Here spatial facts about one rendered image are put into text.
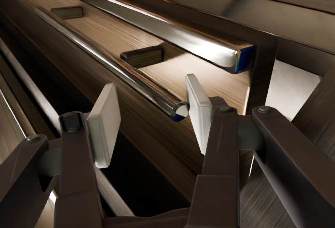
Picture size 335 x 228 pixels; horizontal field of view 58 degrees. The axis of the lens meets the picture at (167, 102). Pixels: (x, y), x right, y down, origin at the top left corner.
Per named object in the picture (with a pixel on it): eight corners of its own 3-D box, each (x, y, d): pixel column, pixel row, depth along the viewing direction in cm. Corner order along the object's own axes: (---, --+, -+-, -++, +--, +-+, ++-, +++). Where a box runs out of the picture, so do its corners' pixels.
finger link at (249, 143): (219, 129, 14) (281, 122, 14) (202, 97, 19) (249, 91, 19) (221, 157, 15) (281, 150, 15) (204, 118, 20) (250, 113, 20)
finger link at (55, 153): (87, 174, 15) (27, 182, 15) (103, 131, 20) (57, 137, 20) (82, 147, 14) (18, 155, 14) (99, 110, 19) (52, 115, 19)
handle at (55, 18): (234, 84, 23) (231, 103, 24) (73, 2, 46) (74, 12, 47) (173, 106, 20) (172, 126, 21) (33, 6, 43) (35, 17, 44)
